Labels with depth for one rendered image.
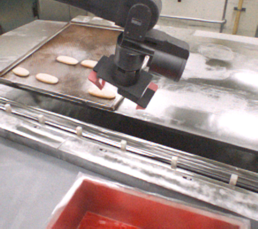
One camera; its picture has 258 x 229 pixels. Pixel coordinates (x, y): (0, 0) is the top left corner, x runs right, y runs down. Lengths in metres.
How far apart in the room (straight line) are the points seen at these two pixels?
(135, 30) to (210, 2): 3.89
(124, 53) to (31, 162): 0.43
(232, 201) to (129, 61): 0.36
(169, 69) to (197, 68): 0.51
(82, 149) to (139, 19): 0.40
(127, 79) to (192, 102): 0.35
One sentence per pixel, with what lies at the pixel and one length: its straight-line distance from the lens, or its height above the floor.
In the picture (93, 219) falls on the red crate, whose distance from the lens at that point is 0.61.
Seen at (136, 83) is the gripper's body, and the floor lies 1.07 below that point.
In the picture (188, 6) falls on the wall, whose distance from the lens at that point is 4.38.
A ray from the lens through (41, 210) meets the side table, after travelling 0.65.
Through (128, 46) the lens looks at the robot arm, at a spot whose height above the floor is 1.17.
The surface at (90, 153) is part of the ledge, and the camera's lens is 0.69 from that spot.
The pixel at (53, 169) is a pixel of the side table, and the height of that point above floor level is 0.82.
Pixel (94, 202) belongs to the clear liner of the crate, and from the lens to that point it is 0.58.
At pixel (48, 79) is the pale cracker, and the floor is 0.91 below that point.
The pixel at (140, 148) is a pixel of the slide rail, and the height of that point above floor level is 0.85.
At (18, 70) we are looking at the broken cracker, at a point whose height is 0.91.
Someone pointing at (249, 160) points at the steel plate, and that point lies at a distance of 0.80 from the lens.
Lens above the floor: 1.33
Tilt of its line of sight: 31 degrees down
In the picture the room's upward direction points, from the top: straight up
